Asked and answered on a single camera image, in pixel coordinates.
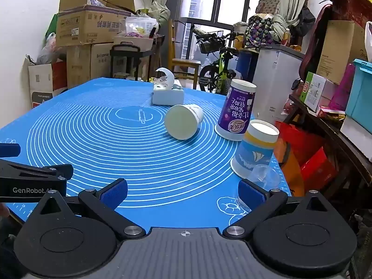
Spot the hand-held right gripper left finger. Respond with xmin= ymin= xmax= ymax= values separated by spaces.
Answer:
xmin=38 ymin=178 xmax=146 ymax=240

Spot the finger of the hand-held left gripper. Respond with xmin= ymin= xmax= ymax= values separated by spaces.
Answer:
xmin=0 ymin=143 xmax=21 ymax=158
xmin=0 ymin=158 xmax=74 ymax=181

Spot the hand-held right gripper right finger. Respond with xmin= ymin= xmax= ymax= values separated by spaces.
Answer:
xmin=223 ymin=178 xmax=332 ymax=240

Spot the white paper cup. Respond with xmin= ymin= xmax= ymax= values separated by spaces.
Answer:
xmin=164 ymin=104 xmax=204 ymax=141

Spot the clear plastic cup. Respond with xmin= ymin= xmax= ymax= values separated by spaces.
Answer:
xmin=238 ymin=164 xmax=282 ymax=211

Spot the blue and yellow paper cup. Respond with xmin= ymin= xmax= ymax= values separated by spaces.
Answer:
xmin=230 ymin=119 xmax=280 ymax=179

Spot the purple paper cup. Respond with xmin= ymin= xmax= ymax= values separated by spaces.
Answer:
xmin=215 ymin=79 xmax=257 ymax=142

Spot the blue silicone baking mat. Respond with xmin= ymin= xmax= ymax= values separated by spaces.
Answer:
xmin=0 ymin=77 xmax=292 ymax=229

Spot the red shopping bag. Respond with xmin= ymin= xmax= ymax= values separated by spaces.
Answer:
xmin=274 ymin=120 xmax=338 ymax=193

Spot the white and red cardboard box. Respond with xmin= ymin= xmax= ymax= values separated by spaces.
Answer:
xmin=28 ymin=59 xmax=68 ymax=109

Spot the dark wooden side table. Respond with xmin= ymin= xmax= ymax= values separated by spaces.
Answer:
xmin=283 ymin=94 xmax=372 ymax=213

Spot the white plastic bag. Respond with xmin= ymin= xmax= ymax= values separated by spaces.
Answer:
xmin=36 ymin=32 xmax=59 ymax=65

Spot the white tissue box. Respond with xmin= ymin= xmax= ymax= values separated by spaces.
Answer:
xmin=152 ymin=67 xmax=185 ymax=106

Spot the brown cardboard box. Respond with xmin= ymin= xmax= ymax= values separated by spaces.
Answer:
xmin=66 ymin=43 xmax=116 ymax=89

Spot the white appliance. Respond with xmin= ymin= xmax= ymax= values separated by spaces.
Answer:
xmin=251 ymin=45 xmax=306 ymax=123

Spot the green and white box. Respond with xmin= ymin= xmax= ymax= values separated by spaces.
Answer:
xmin=299 ymin=72 xmax=328 ymax=113

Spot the green children's bicycle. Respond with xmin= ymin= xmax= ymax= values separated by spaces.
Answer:
xmin=193 ymin=26 xmax=242 ymax=95

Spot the blue barrel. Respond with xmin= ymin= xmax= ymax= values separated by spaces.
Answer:
xmin=235 ymin=48 xmax=260 ymax=82

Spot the black utility cart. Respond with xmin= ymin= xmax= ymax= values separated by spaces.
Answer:
xmin=110 ymin=43 xmax=159 ymax=82

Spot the pink box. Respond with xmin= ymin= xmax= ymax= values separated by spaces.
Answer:
xmin=328 ymin=63 xmax=357 ymax=111

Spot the wooden chair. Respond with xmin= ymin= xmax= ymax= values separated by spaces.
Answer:
xmin=168 ymin=19 xmax=202 ymax=90

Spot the large open cardboard box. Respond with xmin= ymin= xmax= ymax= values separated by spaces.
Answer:
xmin=55 ymin=0 xmax=136 ymax=47

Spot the teal storage box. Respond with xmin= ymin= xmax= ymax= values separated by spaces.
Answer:
xmin=345 ymin=59 xmax=372 ymax=126

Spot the floral cloth bag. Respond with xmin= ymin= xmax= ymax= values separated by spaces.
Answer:
xmin=245 ymin=14 xmax=280 ymax=49

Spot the tan cardboard box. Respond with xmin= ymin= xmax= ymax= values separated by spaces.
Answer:
xmin=316 ymin=20 xmax=367 ymax=85

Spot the clear plastic container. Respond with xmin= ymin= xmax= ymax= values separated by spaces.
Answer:
xmin=124 ymin=16 xmax=159 ymax=39

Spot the dark red backpack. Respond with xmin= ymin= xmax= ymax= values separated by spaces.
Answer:
xmin=299 ymin=0 xmax=372 ymax=82

